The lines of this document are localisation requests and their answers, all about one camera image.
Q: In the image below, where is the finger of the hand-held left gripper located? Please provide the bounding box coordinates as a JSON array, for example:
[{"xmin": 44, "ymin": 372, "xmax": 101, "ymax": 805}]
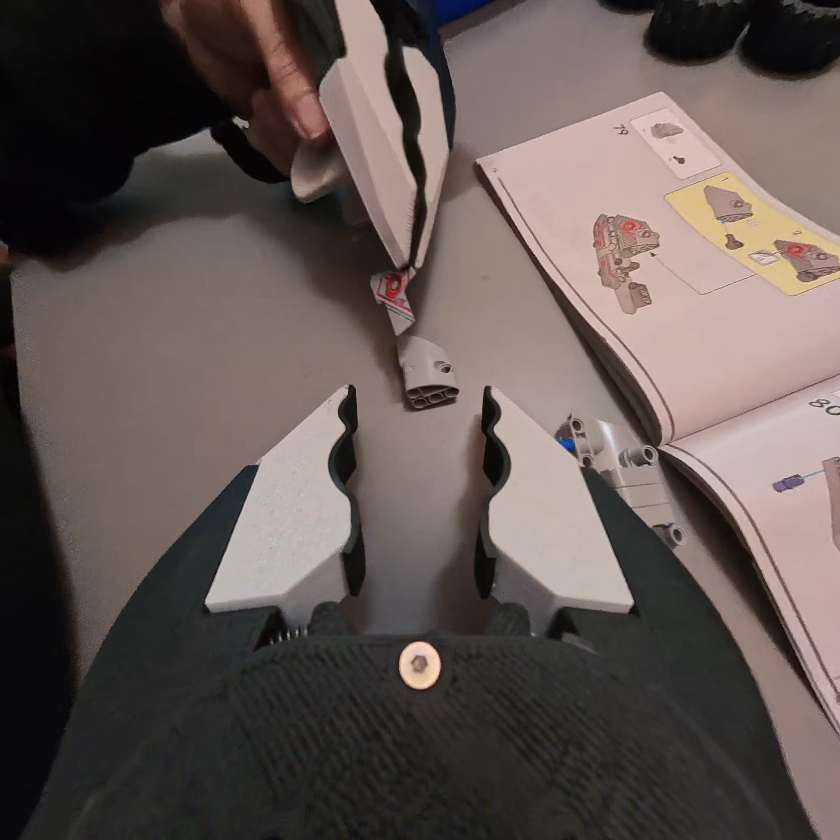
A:
[
  {"xmin": 392, "ymin": 36, "xmax": 454, "ymax": 271},
  {"xmin": 317, "ymin": 0, "xmax": 421, "ymax": 269}
]

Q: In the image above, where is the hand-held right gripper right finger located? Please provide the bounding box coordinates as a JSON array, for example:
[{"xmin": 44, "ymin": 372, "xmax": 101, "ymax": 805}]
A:
[{"xmin": 472, "ymin": 385, "xmax": 635, "ymax": 636}]

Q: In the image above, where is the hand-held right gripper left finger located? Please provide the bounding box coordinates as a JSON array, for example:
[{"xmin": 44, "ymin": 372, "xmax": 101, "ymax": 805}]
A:
[{"xmin": 205, "ymin": 385, "xmax": 366, "ymax": 623}]

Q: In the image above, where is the red grey printed sticker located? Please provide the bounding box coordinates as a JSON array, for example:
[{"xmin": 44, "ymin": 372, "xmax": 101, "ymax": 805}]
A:
[{"xmin": 369, "ymin": 266, "xmax": 418, "ymax": 337}]

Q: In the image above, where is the grey curved brick panel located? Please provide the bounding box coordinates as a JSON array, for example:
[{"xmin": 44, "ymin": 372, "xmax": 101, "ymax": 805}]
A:
[{"xmin": 395, "ymin": 336, "xmax": 459, "ymax": 412}]

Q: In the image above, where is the person's left forearm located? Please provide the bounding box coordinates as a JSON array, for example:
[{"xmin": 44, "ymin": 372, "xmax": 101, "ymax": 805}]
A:
[{"xmin": 0, "ymin": 0, "xmax": 231, "ymax": 257}]

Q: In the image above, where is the grey desk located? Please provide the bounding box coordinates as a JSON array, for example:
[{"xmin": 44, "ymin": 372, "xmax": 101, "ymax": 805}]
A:
[{"xmin": 10, "ymin": 0, "xmax": 840, "ymax": 840}]

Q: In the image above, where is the person's left hand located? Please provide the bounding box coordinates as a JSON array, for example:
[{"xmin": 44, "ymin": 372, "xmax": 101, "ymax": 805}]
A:
[{"xmin": 159, "ymin": 0, "xmax": 334, "ymax": 177}]

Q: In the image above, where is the grey brick assembly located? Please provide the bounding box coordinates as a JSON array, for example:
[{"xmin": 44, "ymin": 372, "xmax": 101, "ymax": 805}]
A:
[{"xmin": 554, "ymin": 412, "xmax": 685, "ymax": 551}]

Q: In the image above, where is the open building instruction booklet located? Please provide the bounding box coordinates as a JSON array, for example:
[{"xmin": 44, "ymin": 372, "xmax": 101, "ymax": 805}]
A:
[{"xmin": 476, "ymin": 92, "xmax": 840, "ymax": 732}]

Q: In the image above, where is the person's black clothing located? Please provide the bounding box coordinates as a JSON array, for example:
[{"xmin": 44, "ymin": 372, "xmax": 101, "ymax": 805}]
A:
[{"xmin": 0, "ymin": 249, "xmax": 76, "ymax": 840}]

